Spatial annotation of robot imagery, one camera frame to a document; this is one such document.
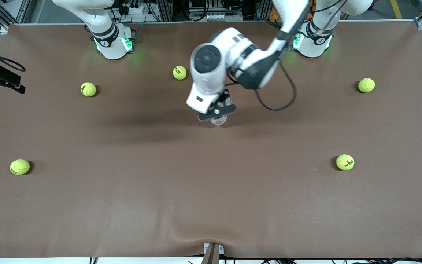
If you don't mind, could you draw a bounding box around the white blue tennis ball can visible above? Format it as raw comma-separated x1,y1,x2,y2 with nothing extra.
210,114,228,127

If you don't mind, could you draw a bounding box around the yellow tennis ball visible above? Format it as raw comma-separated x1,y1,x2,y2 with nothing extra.
358,78,375,93
10,159,30,175
80,82,97,97
336,154,355,171
173,65,188,80

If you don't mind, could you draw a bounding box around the grey electronics box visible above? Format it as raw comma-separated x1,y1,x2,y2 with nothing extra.
188,0,243,21

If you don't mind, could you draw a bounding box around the brown table cover sheet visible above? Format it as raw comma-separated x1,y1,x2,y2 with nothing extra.
0,20,422,259

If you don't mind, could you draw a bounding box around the pile of orange objects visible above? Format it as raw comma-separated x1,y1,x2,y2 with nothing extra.
269,7,314,21

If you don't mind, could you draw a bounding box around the white power strip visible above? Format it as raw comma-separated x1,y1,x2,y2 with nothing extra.
121,3,153,16

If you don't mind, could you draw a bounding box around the aluminium frame post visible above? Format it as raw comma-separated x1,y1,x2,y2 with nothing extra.
257,0,272,21
158,0,173,22

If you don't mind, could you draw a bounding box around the silver clamp bracket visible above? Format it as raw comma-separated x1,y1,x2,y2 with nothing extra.
203,243,225,264

